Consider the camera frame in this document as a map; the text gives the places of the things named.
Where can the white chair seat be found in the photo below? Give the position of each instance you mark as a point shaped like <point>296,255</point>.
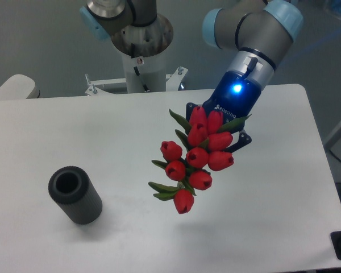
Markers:
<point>19,87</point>

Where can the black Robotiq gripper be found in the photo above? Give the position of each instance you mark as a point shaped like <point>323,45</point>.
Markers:
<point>234,97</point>

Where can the red tulip bouquet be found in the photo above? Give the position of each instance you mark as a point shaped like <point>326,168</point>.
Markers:
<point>204,141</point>

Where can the dark grey ribbed vase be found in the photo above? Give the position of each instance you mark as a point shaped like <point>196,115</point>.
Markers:
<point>72,190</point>

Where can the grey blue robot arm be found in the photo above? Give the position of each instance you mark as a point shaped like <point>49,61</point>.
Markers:
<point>261,31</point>

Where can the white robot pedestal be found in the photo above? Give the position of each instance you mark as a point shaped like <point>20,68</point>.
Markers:
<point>142,50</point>

